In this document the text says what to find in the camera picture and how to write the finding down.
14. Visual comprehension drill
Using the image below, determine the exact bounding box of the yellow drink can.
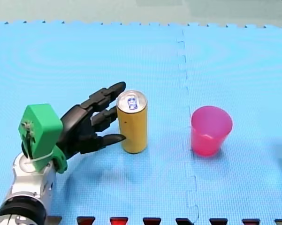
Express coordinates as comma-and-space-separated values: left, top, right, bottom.
116, 90, 148, 154

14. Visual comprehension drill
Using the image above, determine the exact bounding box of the pink plastic cup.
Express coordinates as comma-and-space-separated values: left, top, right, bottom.
191, 105, 233, 157

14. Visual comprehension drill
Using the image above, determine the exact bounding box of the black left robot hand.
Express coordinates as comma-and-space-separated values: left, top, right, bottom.
54, 81, 127, 161

